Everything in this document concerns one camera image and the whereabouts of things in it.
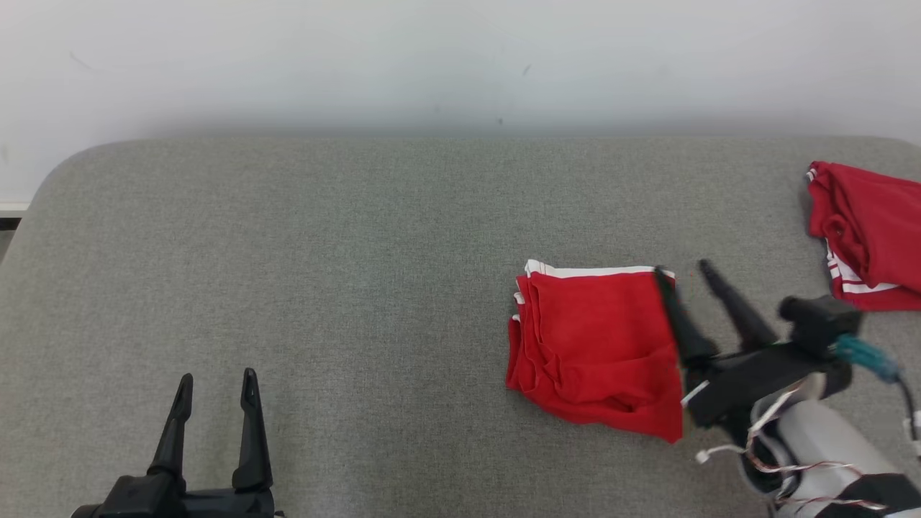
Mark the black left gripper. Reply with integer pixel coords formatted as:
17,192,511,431
71,368,278,518

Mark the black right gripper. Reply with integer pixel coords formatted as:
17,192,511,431
653,260,853,447

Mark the red and white shirt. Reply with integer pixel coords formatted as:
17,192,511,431
506,259,684,445
804,160,921,312

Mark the grey fabric sofa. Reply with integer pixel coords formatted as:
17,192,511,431
0,135,921,518

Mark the teal plug black cable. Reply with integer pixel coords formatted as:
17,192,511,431
835,333,921,440

